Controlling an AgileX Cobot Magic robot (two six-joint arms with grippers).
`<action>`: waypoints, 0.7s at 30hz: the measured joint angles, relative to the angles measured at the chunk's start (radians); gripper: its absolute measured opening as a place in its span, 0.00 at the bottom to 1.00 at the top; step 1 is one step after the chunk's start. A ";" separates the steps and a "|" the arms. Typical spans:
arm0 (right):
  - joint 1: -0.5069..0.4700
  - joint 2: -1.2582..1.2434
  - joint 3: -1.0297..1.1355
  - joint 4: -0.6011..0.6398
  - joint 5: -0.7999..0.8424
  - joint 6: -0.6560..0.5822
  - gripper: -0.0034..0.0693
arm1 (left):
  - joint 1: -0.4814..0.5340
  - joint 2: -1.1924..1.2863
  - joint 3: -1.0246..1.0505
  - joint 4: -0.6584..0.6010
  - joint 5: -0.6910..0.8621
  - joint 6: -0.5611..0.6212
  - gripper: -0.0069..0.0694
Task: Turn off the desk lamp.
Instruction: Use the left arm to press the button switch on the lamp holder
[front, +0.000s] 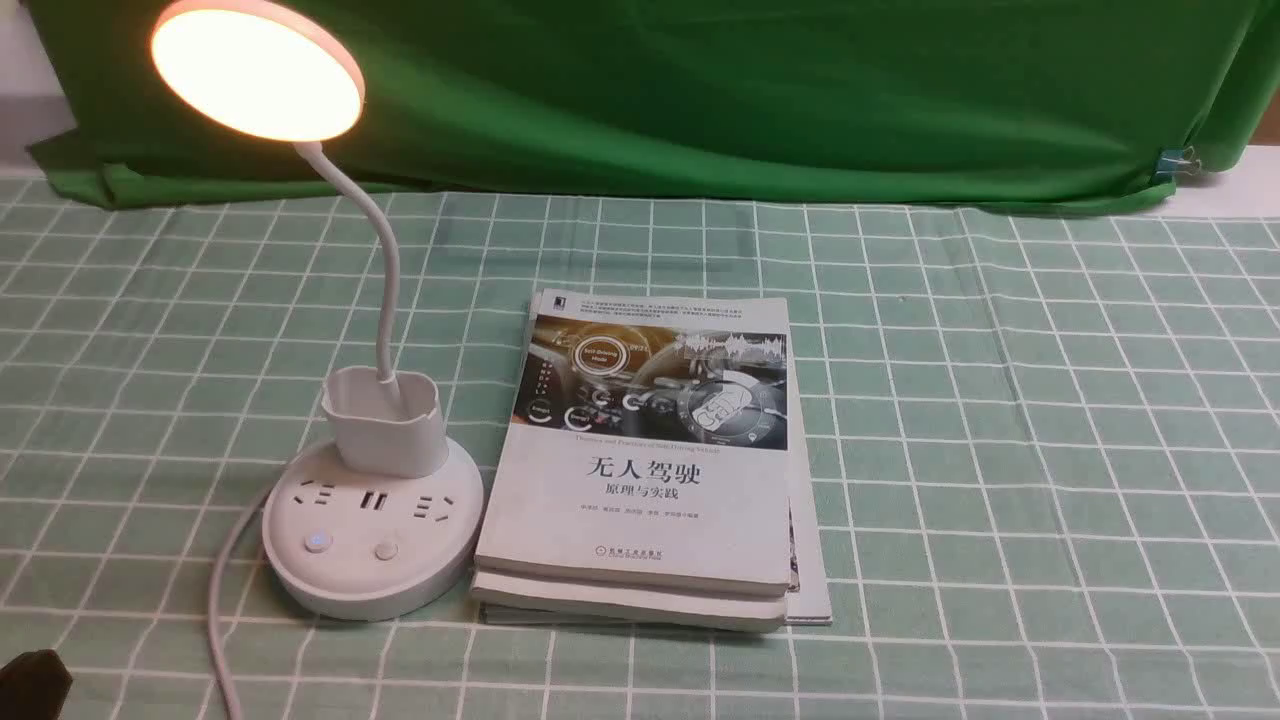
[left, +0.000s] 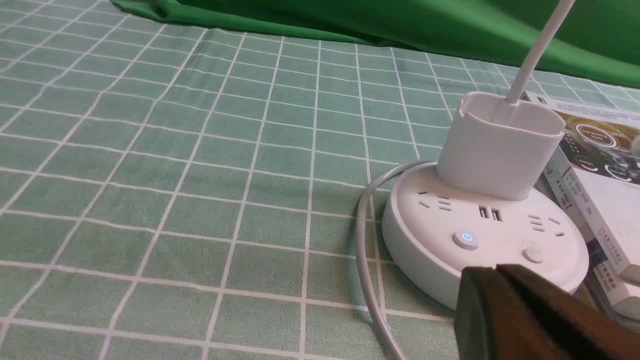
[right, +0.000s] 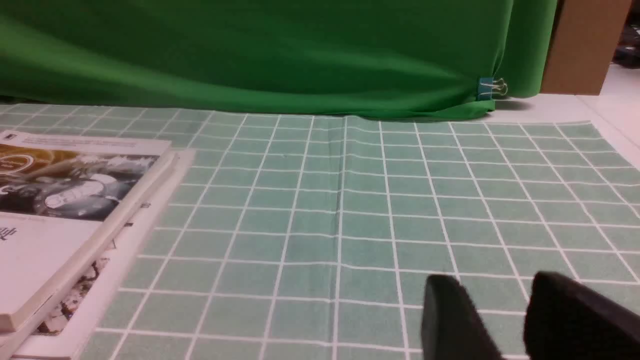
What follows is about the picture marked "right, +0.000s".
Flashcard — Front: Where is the green backdrop cloth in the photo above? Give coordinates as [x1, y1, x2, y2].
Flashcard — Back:
[0, 0, 558, 119]

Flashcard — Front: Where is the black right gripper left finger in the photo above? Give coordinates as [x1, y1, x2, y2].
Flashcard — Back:
[421, 275, 503, 360]

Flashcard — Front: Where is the green checkered tablecloth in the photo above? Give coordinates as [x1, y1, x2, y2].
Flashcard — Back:
[1, 104, 639, 360]

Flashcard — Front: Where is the top white textbook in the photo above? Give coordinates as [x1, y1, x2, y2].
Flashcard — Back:
[0, 130, 174, 333]

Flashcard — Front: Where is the bottom thin white booklet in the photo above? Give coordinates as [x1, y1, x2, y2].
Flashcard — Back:
[12, 148, 197, 360]

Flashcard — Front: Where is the brown cardboard box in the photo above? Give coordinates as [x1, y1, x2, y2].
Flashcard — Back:
[541, 0, 633, 96]

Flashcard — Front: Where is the blue binder clip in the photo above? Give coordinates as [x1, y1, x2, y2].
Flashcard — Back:
[477, 77, 508, 101]

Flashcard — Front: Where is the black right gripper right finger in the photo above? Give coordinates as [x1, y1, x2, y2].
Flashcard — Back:
[523, 271, 640, 360]

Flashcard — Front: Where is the lower white book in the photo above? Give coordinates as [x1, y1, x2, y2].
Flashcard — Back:
[0, 150, 181, 358]

